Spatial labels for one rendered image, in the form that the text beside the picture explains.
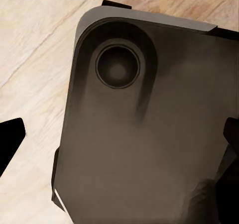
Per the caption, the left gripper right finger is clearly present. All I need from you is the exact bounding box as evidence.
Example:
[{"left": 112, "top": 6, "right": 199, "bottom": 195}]
[{"left": 223, "top": 117, "right": 239, "bottom": 157}]

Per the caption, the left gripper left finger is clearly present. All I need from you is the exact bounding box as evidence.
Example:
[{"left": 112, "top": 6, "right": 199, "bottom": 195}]
[{"left": 0, "top": 117, "right": 26, "bottom": 177}]

